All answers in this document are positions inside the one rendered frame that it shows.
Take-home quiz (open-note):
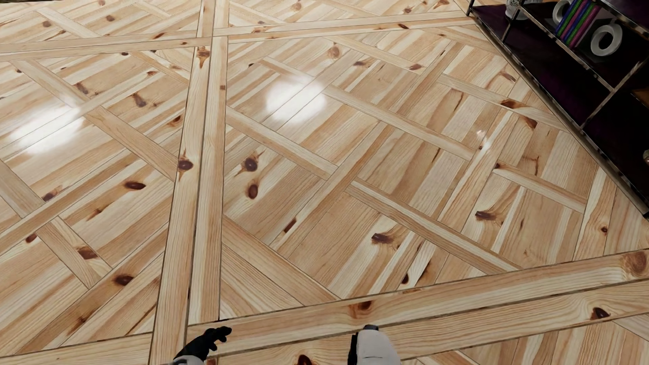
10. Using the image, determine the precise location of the blue book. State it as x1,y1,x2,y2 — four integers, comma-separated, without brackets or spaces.
555,0,580,36

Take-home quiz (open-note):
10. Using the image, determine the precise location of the green book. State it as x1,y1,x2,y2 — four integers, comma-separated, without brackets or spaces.
560,0,589,41

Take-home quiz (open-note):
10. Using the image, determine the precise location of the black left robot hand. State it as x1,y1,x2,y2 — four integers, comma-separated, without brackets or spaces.
178,326,233,362

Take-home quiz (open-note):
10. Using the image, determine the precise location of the dark metal-framed shelving unit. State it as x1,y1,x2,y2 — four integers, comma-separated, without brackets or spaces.
465,0,649,220

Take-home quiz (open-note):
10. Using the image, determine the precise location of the white ring bookend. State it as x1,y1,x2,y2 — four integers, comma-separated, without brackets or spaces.
590,22,624,57
552,0,572,24

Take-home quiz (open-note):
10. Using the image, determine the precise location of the purple book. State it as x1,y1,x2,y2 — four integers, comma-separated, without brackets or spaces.
572,4,602,49

